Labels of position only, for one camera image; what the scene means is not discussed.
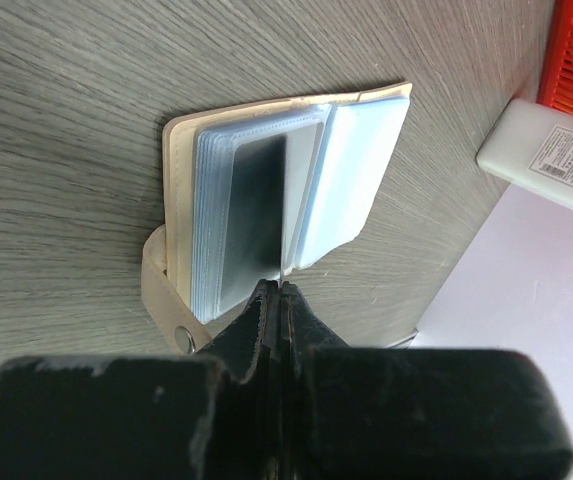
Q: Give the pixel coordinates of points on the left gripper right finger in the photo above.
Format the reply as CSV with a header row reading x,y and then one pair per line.
x,y
369,413

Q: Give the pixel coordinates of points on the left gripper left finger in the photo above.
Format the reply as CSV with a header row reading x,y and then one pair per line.
x,y
208,415

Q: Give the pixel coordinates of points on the dark credit card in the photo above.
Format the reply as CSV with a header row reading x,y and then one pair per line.
x,y
253,239

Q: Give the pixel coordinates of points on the beige leather card holder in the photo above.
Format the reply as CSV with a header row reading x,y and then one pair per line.
x,y
338,149

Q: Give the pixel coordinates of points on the white plastic bottle black cap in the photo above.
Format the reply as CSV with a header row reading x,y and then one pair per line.
x,y
531,146

